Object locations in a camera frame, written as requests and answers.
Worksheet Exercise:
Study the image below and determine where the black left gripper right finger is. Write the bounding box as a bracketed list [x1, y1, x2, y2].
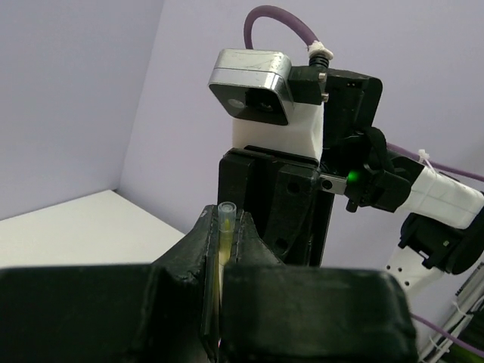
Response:
[225, 211, 283, 268]

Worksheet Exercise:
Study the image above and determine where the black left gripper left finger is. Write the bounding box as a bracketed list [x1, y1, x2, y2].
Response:
[151, 205, 219, 284]

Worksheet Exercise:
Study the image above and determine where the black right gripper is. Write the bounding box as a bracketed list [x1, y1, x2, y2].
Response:
[218, 146, 334, 266]

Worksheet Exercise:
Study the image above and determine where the yellow clear pen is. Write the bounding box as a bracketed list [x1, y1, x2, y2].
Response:
[217, 201, 237, 303]

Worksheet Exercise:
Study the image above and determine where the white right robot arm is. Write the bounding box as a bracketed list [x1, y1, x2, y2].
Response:
[209, 66, 483, 296]

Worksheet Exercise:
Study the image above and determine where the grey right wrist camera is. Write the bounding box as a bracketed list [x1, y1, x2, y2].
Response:
[209, 48, 324, 160]

